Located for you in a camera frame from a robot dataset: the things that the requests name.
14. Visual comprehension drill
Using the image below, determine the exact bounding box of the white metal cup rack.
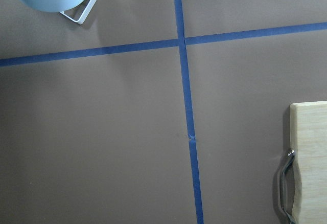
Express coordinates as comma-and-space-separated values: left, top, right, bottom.
60, 0, 97, 25

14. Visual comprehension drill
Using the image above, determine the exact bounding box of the bamboo cutting board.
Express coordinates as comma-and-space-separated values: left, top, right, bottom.
279, 101, 326, 223

